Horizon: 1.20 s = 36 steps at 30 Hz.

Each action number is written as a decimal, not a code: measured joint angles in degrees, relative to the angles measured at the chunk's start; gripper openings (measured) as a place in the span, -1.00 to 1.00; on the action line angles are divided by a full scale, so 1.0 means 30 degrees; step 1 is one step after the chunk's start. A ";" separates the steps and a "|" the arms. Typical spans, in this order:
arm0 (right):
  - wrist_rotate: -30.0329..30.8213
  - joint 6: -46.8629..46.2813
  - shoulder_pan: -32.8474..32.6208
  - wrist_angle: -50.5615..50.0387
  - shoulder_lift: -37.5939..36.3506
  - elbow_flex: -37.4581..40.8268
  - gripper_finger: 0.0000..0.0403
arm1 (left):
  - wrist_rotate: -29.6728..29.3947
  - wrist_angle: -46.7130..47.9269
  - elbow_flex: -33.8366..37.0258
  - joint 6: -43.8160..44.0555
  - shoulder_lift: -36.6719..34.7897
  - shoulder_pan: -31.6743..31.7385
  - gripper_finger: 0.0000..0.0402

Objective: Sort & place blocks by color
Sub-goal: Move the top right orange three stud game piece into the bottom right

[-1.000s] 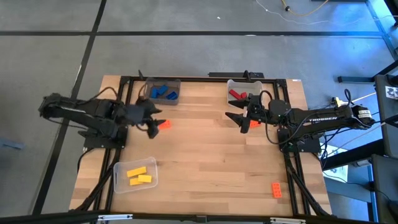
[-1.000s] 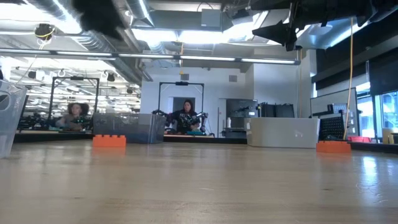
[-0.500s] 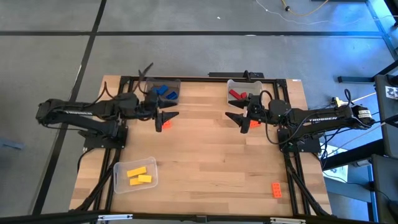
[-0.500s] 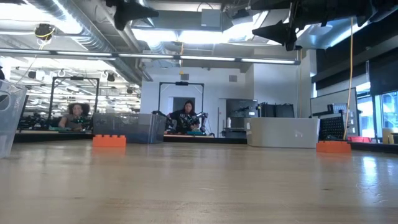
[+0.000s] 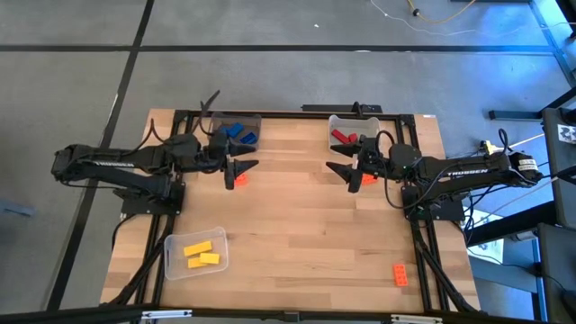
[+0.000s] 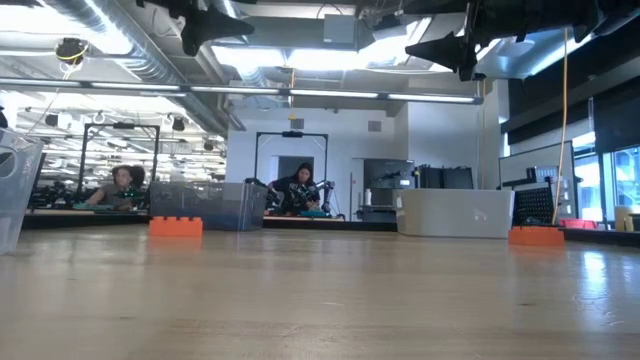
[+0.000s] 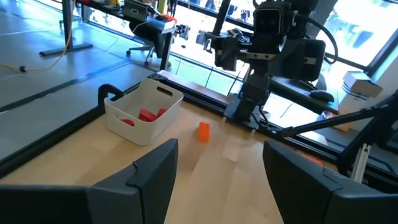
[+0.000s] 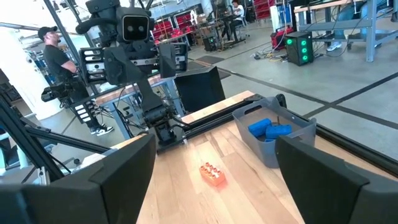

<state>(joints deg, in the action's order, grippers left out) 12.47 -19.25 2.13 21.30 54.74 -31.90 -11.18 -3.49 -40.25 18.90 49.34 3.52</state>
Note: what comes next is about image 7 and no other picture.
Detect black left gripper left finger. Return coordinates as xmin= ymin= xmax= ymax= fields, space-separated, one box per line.
xmin=0 ymin=138 xmax=180 ymax=224

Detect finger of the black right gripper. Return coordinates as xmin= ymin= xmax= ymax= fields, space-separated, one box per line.
xmin=287 ymin=39 xmax=326 ymax=82
xmin=214 ymin=34 xmax=241 ymax=72

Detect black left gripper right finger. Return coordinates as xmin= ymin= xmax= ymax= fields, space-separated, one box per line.
xmin=262 ymin=139 xmax=398 ymax=224

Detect orange block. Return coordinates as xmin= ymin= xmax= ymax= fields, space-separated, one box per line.
xmin=197 ymin=121 xmax=211 ymax=144

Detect black desk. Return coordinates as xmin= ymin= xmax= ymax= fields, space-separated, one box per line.
xmin=269 ymin=76 xmax=340 ymax=115

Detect black computer mouse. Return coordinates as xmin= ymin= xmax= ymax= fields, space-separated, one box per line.
xmin=309 ymin=89 xmax=336 ymax=103

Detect white plastic bin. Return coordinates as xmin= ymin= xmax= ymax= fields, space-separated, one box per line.
xmin=103 ymin=77 xmax=185 ymax=147

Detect white box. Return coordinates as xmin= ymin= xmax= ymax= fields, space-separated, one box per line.
xmin=341 ymin=70 xmax=384 ymax=99

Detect desk with clutter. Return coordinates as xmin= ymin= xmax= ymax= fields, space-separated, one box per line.
xmin=74 ymin=0 xmax=187 ymax=72

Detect black office chair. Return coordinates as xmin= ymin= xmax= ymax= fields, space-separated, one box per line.
xmin=126 ymin=20 xmax=167 ymax=67

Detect grey box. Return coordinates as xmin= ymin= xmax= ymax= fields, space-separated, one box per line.
xmin=123 ymin=0 xmax=149 ymax=22

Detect black desk stand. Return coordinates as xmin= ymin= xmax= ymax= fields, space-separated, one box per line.
xmin=39 ymin=0 xmax=94 ymax=58

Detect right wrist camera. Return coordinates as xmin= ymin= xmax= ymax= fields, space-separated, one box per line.
xmin=253 ymin=6 xmax=283 ymax=34

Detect silver metal bracket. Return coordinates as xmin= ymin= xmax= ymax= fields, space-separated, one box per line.
xmin=353 ymin=142 xmax=373 ymax=184

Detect black curved cable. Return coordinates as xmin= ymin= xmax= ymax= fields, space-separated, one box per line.
xmin=98 ymin=83 xmax=126 ymax=110

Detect black table frame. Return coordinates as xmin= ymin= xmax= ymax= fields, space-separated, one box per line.
xmin=0 ymin=73 xmax=398 ymax=194

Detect yellow floor cable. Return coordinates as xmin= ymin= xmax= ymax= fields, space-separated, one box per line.
xmin=0 ymin=27 xmax=74 ymax=73

